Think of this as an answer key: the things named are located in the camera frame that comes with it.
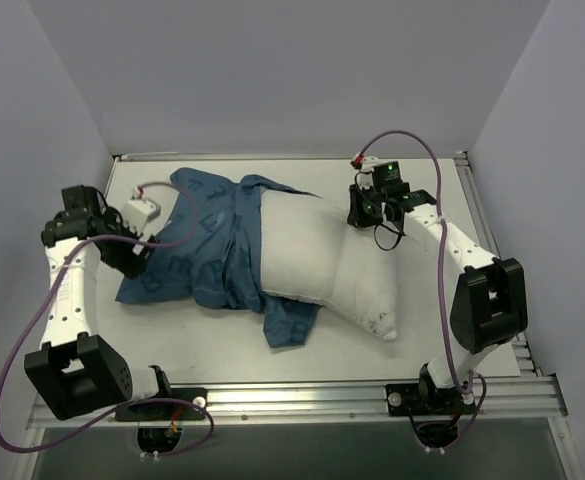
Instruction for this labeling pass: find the white pillow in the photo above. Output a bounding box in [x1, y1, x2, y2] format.
[261, 190, 398, 341]

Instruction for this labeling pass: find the blue cartoon print pillowcase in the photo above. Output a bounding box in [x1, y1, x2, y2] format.
[116, 168, 319, 348]

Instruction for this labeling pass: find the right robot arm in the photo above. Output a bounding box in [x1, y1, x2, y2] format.
[347, 156, 528, 413]

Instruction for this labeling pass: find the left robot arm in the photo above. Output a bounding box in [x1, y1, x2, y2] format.
[24, 185, 174, 420]

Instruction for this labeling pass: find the black thin right cable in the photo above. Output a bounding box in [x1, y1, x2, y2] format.
[374, 219, 407, 252]

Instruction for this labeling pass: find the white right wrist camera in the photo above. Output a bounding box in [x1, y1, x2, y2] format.
[351, 153, 379, 189]

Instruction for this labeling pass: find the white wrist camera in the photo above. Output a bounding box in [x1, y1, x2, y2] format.
[351, 153, 379, 189]
[121, 197, 161, 237]

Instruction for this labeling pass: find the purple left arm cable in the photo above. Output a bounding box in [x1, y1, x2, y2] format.
[0, 182, 216, 456]

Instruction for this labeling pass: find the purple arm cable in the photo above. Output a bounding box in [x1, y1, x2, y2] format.
[354, 130, 487, 454]
[0, 182, 216, 456]

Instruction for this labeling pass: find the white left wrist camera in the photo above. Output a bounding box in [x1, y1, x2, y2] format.
[121, 197, 161, 237]

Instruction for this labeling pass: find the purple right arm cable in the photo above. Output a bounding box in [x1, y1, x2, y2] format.
[354, 130, 487, 454]

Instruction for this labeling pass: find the aluminium back rail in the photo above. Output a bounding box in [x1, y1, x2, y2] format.
[112, 152, 468, 164]

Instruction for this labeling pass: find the aluminium rail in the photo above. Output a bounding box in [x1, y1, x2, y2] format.
[454, 152, 542, 377]
[112, 152, 468, 164]
[25, 374, 569, 430]

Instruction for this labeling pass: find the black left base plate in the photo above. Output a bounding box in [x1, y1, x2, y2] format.
[126, 387, 208, 422]

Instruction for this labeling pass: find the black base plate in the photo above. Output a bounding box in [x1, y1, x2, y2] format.
[126, 387, 208, 422]
[384, 382, 476, 417]

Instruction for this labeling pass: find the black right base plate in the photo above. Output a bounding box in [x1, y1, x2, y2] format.
[384, 382, 476, 417]

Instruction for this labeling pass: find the aluminium right side rail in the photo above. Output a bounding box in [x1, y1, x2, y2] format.
[454, 152, 542, 377]

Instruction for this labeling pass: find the aluminium front rail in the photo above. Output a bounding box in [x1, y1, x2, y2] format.
[25, 374, 569, 430]

